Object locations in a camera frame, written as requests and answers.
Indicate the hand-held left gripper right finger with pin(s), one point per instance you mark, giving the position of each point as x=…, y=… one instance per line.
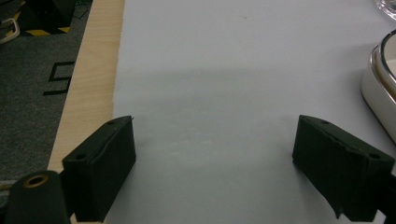
x=344, y=171

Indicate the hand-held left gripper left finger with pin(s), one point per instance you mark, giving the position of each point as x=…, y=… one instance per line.
x=99, y=168

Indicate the white square plate silver rim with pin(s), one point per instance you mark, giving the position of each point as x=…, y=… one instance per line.
x=379, y=99

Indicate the black stand base hazard tape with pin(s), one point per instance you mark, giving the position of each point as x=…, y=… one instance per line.
x=46, y=12

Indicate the clear drinking glass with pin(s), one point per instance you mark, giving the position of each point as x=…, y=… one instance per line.
x=389, y=7

